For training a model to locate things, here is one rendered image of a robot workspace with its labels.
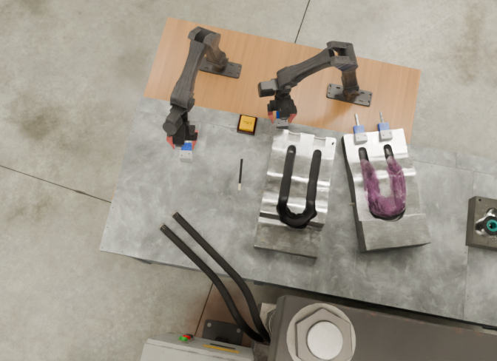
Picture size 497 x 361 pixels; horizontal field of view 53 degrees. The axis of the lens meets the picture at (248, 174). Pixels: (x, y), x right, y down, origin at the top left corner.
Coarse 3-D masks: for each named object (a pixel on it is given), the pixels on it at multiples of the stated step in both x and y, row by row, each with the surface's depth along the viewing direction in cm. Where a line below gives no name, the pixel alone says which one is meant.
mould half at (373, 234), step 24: (360, 144) 212; (384, 144) 212; (360, 168) 207; (384, 168) 207; (408, 168) 206; (360, 192) 204; (384, 192) 204; (408, 192) 204; (360, 216) 203; (408, 216) 199; (360, 240) 204; (384, 240) 196; (408, 240) 196
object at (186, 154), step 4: (184, 144) 214; (188, 144) 214; (184, 148) 213; (188, 148) 213; (180, 152) 211; (184, 152) 211; (188, 152) 211; (180, 156) 211; (184, 156) 211; (188, 156) 211; (192, 156) 216; (180, 160) 213; (184, 160) 213; (188, 160) 213
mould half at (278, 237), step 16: (272, 144) 209; (288, 144) 209; (304, 144) 209; (272, 160) 207; (304, 160) 207; (272, 176) 205; (304, 176) 206; (320, 176) 206; (272, 192) 200; (304, 192) 202; (320, 192) 202; (272, 208) 197; (304, 208) 197; (320, 208) 197; (272, 224) 203; (320, 224) 198; (256, 240) 201; (272, 240) 201; (288, 240) 201; (304, 240) 201; (304, 256) 203
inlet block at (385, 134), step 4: (380, 112) 216; (380, 116) 216; (380, 124) 213; (384, 124) 213; (388, 124) 213; (380, 128) 213; (384, 128) 213; (388, 128) 213; (380, 132) 211; (384, 132) 211; (388, 132) 211; (392, 132) 211; (380, 136) 212; (384, 136) 211; (388, 136) 211; (392, 136) 211; (380, 140) 212; (384, 140) 213; (388, 140) 213
